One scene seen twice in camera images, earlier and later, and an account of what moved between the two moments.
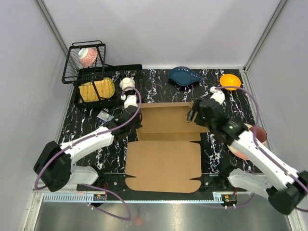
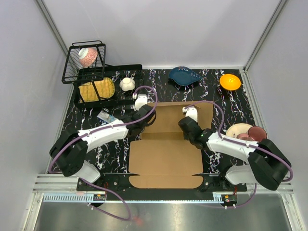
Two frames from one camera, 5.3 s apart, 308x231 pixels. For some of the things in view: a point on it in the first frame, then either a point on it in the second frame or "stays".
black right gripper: (196, 108) to (185, 136)
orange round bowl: (230, 80) stays
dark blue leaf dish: (183, 75) stays
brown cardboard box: (165, 159) stays
